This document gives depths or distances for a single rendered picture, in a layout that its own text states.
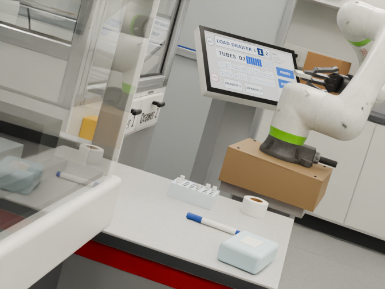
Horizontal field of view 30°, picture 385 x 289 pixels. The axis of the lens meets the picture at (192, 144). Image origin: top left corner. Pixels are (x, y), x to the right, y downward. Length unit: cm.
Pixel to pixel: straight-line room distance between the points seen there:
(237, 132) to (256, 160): 89
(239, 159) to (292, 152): 19
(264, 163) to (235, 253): 76
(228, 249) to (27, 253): 61
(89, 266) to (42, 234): 54
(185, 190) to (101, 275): 44
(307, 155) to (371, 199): 273
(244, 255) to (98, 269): 32
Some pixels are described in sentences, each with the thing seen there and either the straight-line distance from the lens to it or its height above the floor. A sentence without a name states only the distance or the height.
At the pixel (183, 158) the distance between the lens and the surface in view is 394.
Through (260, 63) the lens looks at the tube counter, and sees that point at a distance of 313.
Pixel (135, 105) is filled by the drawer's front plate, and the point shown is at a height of 91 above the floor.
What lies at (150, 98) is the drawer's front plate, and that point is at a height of 92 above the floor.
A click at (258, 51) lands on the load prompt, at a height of 115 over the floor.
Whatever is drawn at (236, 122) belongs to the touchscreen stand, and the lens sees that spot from 312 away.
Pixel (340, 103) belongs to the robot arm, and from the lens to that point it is 231.
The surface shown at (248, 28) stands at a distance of 383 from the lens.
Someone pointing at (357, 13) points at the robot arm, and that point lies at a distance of 256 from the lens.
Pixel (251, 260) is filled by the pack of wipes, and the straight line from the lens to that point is 152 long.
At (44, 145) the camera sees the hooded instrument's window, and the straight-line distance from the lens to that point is 98.
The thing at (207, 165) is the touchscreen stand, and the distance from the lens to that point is 311.
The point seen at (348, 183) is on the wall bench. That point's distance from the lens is 508.
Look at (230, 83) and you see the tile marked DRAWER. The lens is 296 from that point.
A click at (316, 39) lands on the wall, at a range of 577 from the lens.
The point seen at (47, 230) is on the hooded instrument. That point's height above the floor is 89.
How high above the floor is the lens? 125
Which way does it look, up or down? 10 degrees down
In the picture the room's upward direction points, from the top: 16 degrees clockwise
